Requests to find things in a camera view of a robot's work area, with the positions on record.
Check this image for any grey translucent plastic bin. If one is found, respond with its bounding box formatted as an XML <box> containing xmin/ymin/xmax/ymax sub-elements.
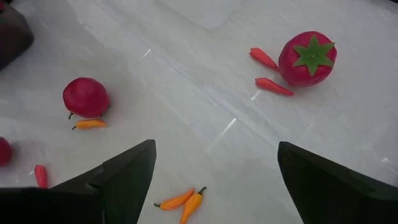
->
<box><xmin>0</xmin><ymin>0</ymin><xmax>35</xmax><ymax>71</ymax></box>

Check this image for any red chili pepper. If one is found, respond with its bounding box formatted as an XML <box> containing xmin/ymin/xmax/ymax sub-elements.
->
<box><xmin>254</xmin><ymin>77</ymin><xmax>295</xmax><ymax>97</ymax></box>
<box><xmin>249</xmin><ymin>47</ymin><xmax>280</xmax><ymax>72</ymax></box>
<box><xmin>34</xmin><ymin>164</ymin><xmax>49</xmax><ymax>190</ymax></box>

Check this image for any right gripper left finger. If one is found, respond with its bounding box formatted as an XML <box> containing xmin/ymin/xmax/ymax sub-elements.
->
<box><xmin>0</xmin><ymin>139</ymin><xmax>157</xmax><ymax>224</ymax></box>

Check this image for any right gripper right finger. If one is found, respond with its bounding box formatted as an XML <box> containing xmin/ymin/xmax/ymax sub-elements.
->
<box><xmin>277</xmin><ymin>141</ymin><xmax>398</xmax><ymax>224</ymax></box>

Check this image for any red tomato with green leaves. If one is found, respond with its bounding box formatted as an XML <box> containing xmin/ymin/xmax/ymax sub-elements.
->
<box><xmin>278</xmin><ymin>30</ymin><xmax>338</xmax><ymax>88</ymax></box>

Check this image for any orange chili pepper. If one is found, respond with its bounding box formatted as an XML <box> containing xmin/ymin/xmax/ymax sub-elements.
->
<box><xmin>153</xmin><ymin>187</ymin><xmax>196</xmax><ymax>212</ymax></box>
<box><xmin>179</xmin><ymin>186</ymin><xmax>208</xmax><ymax>224</ymax></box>
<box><xmin>72</xmin><ymin>119</ymin><xmax>108</xmax><ymax>131</ymax></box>

